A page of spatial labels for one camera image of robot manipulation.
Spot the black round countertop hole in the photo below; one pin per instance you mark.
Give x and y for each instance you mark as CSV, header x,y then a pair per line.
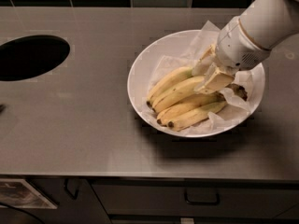
x,y
31,56

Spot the grey drawer front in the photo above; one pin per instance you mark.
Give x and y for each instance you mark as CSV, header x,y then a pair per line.
x,y
159,200

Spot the white paper liner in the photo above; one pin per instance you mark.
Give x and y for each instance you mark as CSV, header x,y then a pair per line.
x,y
167,102

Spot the black drawer handle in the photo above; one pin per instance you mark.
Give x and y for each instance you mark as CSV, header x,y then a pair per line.
x,y
202,197

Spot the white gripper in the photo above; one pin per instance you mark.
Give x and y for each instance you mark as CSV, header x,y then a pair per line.
x,y
237,48

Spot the paper sheet on cabinet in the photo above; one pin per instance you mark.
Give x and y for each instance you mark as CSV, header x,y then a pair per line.
x,y
21,193

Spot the yellow banana bunch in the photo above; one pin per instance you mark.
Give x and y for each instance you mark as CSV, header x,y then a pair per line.
x,y
177,106

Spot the black cabinet door handle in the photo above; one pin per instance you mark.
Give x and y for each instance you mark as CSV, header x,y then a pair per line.
x,y
71,188

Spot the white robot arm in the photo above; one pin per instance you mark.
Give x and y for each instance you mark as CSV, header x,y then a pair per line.
x,y
269,22

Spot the white bowl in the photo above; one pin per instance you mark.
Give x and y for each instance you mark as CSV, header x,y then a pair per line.
x,y
143,69

